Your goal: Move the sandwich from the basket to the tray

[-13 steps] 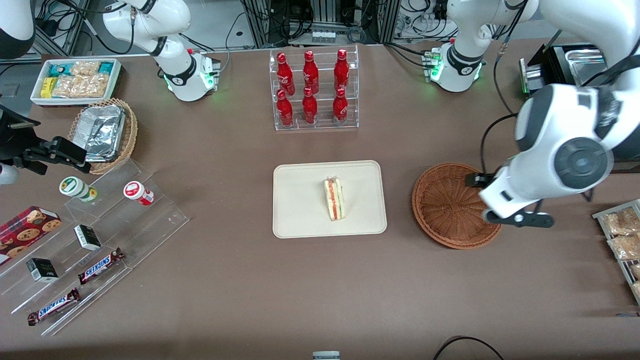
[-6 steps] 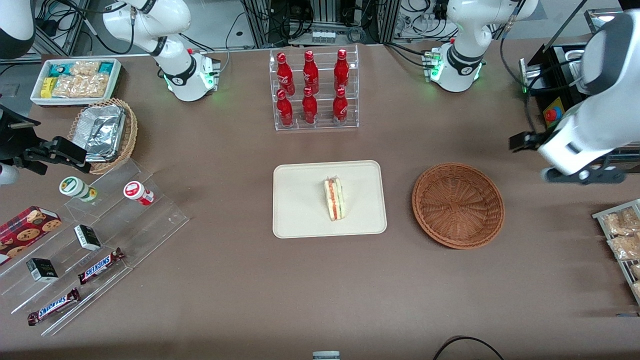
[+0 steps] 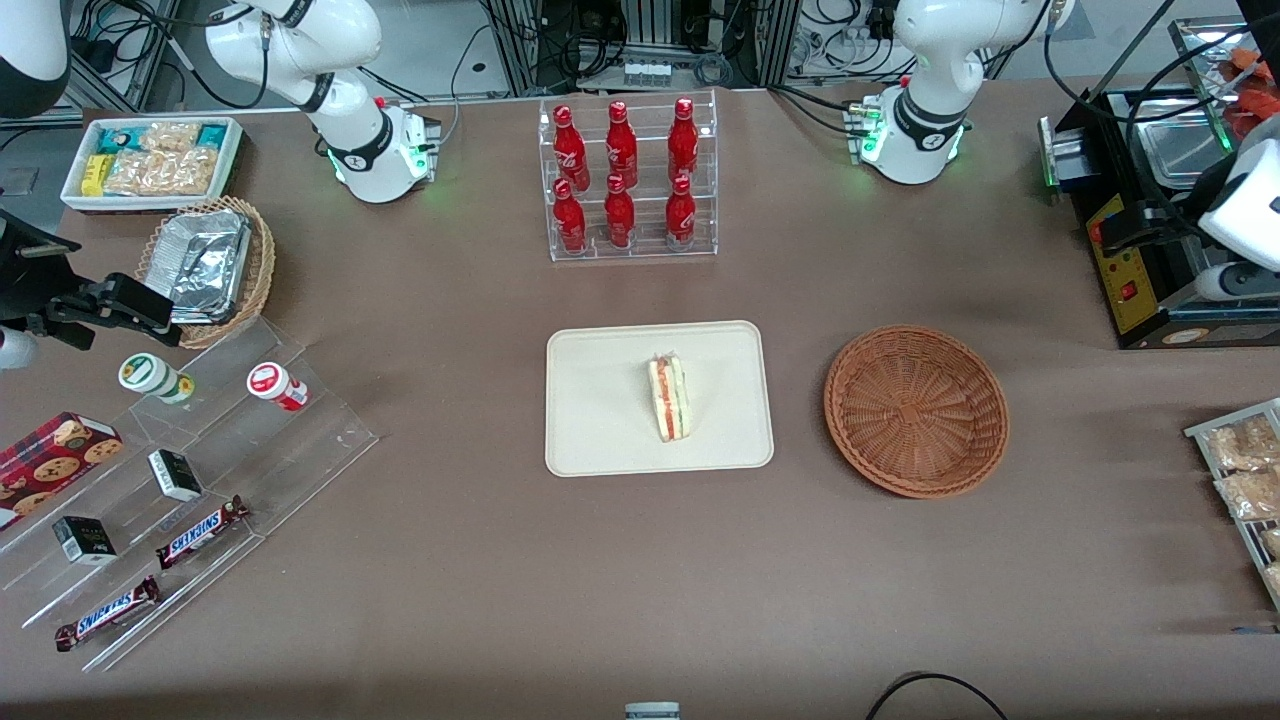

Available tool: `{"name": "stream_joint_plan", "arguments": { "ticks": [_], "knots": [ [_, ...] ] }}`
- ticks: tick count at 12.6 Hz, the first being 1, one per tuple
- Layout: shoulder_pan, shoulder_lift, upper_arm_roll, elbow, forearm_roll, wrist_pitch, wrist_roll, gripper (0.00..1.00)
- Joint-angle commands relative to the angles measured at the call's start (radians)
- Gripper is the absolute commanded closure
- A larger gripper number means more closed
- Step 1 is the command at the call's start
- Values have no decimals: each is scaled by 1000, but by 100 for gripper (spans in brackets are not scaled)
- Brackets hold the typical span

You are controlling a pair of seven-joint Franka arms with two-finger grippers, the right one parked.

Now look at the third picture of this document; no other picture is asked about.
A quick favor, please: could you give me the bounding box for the red cola bottle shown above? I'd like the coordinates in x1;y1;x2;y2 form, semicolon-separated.
604;173;636;249
606;100;639;189
668;97;700;184
553;104;591;193
665;175;697;251
552;179;588;253

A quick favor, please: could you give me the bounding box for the steel pan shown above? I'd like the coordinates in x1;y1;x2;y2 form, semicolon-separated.
1138;118;1236;188

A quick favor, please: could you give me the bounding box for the red cookie box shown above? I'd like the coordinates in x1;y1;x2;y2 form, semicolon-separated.
0;411;125;531

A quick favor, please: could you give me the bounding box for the light wicker basket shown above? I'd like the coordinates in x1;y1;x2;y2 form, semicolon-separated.
135;196;276;351

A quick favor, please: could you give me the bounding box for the clear acrylic stepped display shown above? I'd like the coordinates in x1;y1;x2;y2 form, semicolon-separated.
0;318;379;673

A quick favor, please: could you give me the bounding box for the clear glass machine lid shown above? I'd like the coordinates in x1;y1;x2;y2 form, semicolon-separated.
1168;15;1280;156

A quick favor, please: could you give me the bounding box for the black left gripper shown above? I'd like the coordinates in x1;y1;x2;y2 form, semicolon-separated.
1100;190;1231;265

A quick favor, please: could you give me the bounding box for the black hot dog machine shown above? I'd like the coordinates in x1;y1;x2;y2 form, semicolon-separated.
1040;15;1280;351

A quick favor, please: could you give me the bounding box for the beige rectangular tray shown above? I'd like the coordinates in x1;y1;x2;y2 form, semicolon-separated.
545;320;775;478

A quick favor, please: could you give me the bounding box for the snickers bar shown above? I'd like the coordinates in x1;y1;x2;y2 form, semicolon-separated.
155;495;250;570
54;575;162;652

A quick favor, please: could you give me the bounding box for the red sausage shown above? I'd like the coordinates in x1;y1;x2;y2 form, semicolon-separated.
1222;90;1276;143

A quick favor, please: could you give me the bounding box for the grey wire tray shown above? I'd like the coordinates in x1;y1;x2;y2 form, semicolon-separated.
1185;398;1280;611

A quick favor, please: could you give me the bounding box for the small clear cracker bag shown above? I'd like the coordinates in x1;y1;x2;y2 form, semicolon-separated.
140;122;201;153

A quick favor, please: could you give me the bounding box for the red lid cup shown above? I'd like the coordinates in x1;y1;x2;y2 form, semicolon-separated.
247;362;309;412

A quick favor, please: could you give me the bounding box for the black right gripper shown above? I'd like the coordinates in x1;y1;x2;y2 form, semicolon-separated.
0;208;186;349

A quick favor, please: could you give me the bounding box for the white snack bin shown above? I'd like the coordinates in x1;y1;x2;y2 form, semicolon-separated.
60;116;245;213

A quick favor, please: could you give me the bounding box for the green lid cup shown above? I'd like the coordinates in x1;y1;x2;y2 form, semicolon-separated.
118;353;196;405

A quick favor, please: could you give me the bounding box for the aluminium foil container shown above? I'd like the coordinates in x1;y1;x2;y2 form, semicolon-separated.
150;210;251;324

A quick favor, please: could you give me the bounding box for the black cable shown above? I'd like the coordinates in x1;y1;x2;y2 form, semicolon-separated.
865;672;1009;720

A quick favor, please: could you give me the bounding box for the clear acrylic bottle rack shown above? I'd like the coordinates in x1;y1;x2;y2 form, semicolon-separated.
538;89;720;263

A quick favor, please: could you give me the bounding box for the triangular sandwich wedge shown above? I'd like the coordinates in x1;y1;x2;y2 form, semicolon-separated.
647;351;692;444

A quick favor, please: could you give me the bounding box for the brown wicker basket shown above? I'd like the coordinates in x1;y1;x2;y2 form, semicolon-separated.
824;324;1010;499

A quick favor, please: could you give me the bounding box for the large clear cracker bag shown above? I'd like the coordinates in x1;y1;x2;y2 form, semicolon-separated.
103;148;219;197

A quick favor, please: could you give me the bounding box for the small black box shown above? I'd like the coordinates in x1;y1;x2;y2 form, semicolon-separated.
52;516;117;564
148;449;204;502

